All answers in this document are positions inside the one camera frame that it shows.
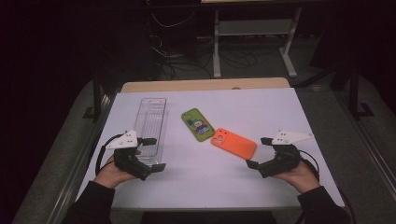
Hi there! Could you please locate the left hand-held gripper cable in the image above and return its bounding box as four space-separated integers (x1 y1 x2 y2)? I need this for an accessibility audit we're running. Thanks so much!
94 133 124 175

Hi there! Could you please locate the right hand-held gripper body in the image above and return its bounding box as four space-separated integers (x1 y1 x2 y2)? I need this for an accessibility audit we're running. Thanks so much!
257 130 314 179

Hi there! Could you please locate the green cartoon phone case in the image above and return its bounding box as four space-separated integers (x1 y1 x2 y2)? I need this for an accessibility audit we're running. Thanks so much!
180 107 217 143

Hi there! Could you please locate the white metal desk frame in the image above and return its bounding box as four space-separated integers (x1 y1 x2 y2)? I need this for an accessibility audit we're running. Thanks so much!
213 7 304 78

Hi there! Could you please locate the person's left hand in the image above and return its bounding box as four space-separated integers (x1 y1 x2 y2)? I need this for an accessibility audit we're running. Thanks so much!
92 154 138 189

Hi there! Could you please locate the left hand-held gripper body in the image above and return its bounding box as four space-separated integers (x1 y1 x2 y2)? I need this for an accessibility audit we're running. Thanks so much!
106 130 152 182

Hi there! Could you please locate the right hand-held gripper cable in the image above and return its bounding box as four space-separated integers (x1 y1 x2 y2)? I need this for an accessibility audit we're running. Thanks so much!
298 149 357 224

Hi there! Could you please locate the person's right hand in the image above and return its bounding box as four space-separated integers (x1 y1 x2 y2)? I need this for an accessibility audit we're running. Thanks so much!
274 160 321 194

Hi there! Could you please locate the clear plastic tray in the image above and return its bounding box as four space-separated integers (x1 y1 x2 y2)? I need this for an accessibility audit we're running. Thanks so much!
134 97 168 166

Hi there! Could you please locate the black metal stand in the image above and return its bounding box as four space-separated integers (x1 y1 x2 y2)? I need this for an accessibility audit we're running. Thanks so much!
82 73 110 123
347 60 375 120

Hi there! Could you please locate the hand-held gripper cable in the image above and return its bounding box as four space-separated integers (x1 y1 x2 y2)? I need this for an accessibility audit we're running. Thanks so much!
94 133 124 175
298 149 357 224

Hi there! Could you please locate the orange phone case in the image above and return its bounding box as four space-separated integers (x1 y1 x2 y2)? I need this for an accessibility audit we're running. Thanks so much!
210 127 258 161

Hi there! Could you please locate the tangle of floor cables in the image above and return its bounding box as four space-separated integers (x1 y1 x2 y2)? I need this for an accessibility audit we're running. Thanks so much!
148 10 260 80

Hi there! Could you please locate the light wooden table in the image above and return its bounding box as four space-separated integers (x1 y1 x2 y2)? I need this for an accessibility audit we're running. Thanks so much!
120 77 291 93

